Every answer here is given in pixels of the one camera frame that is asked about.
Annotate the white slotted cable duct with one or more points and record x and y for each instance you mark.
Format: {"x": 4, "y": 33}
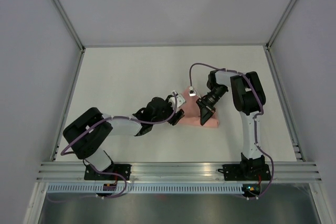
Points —
{"x": 147, "y": 188}

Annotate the right aluminium frame post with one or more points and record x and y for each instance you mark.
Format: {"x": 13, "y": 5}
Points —
{"x": 284, "y": 16}

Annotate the left aluminium frame post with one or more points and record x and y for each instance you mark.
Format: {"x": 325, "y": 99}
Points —
{"x": 68, "y": 24}

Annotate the aluminium frame post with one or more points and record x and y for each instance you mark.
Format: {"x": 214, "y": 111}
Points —
{"x": 284, "y": 16}
{"x": 68, "y": 24}

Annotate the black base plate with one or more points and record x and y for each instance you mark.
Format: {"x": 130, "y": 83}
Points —
{"x": 235, "y": 172}
{"x": 113, "y": 172}

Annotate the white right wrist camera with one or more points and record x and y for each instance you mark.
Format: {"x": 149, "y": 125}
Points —
{"x": 192, "y": 91}

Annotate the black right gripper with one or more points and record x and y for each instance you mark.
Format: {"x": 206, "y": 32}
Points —
{"x": 207, "y": 110}

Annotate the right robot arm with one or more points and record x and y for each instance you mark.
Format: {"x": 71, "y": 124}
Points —
{"x": 249, "y": 100}

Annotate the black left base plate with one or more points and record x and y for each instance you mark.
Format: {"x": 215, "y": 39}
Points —
{"x": 113, "y": 172}

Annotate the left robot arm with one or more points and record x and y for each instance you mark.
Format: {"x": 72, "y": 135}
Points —
{"x": 86, "y": 134}

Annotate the aluminium front rail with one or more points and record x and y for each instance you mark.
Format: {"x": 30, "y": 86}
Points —
{"x": 173, "y": 172}

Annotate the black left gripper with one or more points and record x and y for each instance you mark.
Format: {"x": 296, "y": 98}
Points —
{"x": 174, "y": 119}

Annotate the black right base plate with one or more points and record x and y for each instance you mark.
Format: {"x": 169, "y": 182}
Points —
{"x": 235, "y": 172}

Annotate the pink satin napkin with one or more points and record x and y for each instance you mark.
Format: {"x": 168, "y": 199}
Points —
{"x": 192, "y": 113}

